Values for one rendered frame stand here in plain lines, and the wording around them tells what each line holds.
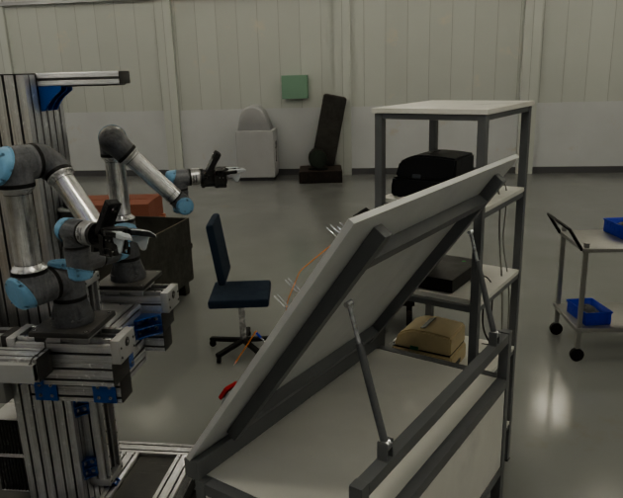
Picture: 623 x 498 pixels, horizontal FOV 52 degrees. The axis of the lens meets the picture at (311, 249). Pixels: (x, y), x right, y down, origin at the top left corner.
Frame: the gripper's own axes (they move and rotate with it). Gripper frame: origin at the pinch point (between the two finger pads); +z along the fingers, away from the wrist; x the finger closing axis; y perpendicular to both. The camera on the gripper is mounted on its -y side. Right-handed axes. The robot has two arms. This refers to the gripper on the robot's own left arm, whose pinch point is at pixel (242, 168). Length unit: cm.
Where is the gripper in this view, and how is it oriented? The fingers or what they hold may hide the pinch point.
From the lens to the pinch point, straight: 299.0
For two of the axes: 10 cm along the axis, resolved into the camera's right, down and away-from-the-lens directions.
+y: -0.2, 9.2, 3.9
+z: 9.5, -1.1, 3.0
